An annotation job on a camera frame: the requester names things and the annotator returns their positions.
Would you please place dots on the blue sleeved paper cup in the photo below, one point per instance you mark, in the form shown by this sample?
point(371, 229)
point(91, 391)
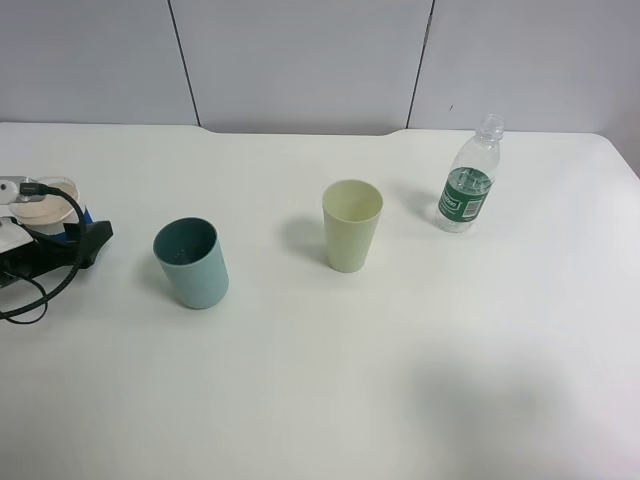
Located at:
point(50, 215)

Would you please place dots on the pale green plastic cup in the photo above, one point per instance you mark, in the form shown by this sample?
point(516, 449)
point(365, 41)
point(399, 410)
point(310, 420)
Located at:
point(351, 210)

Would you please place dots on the clear green-label water bottle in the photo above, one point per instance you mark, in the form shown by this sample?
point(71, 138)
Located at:
point(471, 177)

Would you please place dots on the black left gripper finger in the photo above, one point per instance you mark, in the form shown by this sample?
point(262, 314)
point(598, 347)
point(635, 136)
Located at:
point(82, 246)

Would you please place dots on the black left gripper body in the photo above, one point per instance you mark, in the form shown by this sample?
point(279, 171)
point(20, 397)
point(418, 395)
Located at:
point(27, 261)

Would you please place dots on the teal plastic cup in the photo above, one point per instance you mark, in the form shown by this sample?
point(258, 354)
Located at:
point(190, 254)

